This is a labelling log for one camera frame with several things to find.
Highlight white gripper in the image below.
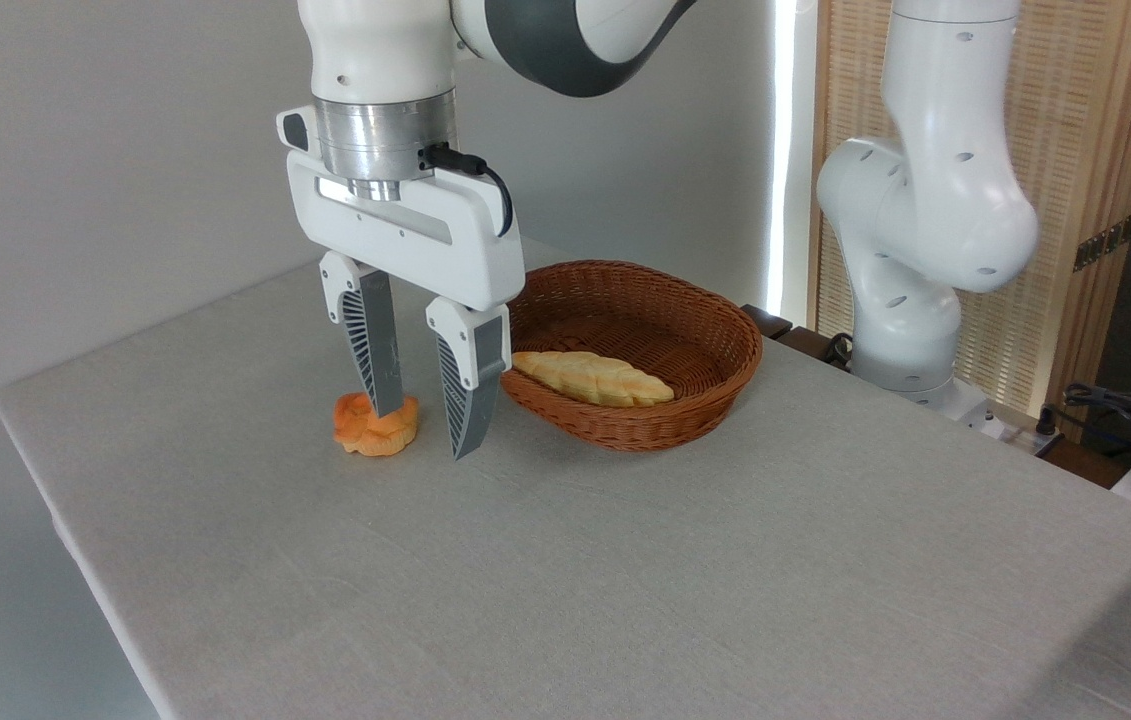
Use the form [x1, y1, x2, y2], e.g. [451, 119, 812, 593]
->
[277, 105, 526, 461]

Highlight long braided yellow bread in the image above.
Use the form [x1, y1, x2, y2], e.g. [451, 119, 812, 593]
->
[511, 350, 675, 408]

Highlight orange flower-shaped bread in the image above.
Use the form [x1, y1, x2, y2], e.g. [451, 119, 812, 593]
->
[333, 392, 421, 458]

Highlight brown wicker basket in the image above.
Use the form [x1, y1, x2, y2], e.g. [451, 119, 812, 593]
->
[500, 260, 764, 453]

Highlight grey tablecloth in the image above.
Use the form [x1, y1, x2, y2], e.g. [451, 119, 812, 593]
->
[0, 235, 1131, 720]

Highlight dark brown wooden bench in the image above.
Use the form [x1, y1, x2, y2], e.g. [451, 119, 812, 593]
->
[740, 304, 858, 373]

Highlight wooden slatted folding screen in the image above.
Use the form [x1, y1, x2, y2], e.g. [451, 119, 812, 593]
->
[810, 0, 1131, 421]

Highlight black screen hinge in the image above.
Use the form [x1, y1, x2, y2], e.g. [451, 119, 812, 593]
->
[1073, 212, 1131, 273]

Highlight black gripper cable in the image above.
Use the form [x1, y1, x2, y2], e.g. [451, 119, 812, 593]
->
[422, 145, 516, 239]

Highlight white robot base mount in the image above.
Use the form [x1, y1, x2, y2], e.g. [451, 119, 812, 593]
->
[910, 378, 1008, 441]

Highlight black cable bundle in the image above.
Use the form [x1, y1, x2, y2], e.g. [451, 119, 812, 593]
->
[1037, 383, 1131, 466]

